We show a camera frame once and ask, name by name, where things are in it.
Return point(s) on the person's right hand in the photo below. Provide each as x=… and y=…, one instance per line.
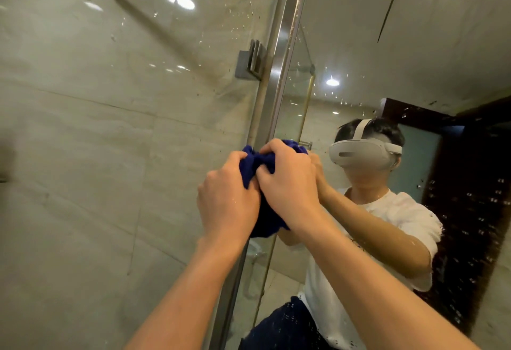
x=291, y=186

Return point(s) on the person's left hand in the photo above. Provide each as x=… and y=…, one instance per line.
x=227, y=206

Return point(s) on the blue microfibre cloth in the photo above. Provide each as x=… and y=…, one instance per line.
x=267, y=218

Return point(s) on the silver framed wall mirror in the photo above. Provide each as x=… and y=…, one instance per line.
x=359, y=22

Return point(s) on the person's right forearm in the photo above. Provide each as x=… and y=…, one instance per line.
x=379, y=294

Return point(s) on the person's left forearm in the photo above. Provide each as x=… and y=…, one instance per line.
x=187, y=302

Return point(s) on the glass shower enclosure gold frame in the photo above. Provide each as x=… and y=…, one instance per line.
x=249, y=62

